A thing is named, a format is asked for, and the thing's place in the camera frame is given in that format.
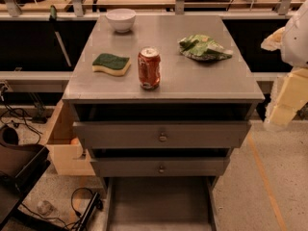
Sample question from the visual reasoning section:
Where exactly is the wooden box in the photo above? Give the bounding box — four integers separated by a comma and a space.
43, 101, 94, 176

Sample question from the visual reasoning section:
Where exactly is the grey middle drawer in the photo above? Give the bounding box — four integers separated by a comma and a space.
90, 157, 230, 177

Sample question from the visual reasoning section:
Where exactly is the white ceramic bowl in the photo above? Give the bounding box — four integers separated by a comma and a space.
106, 9, 136, 33

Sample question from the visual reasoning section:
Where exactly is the grey top drawer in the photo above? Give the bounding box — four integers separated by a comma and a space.
73, 121, 251, 149

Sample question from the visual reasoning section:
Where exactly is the green jalapeno chip bag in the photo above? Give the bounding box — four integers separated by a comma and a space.
179, 35, 233, 62

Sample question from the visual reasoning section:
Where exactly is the black power strip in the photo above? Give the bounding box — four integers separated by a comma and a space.
76, 192, 102, 231

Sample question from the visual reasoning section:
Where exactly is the green yellow sponge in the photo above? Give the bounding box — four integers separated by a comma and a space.
92, 53, 131, 76

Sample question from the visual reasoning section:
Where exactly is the grey open bottom drawer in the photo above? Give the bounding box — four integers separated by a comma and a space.
103, 176, 219, 231

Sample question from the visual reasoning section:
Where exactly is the black cable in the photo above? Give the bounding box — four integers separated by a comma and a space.
69, 187, 104, 219

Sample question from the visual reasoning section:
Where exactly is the grey metal drawer cabinet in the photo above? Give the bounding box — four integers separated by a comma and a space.
62, 14, 266, 191

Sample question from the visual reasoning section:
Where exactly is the orange ball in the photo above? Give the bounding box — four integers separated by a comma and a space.
70, 138, 79, 145

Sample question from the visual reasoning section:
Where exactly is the red soda can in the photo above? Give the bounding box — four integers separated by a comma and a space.
138, 46, 161, 90

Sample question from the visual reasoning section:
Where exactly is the black tray cart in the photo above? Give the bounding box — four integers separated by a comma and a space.
0, 125, 50, 226

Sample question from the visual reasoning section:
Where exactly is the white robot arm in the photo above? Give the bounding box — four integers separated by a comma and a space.
261, 1, 308, 130

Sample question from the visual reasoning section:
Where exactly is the green handled tool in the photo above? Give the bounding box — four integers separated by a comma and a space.
49, 5, 72, 67

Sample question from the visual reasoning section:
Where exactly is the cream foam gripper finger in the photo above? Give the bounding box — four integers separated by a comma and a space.
265, 67, 308, 127

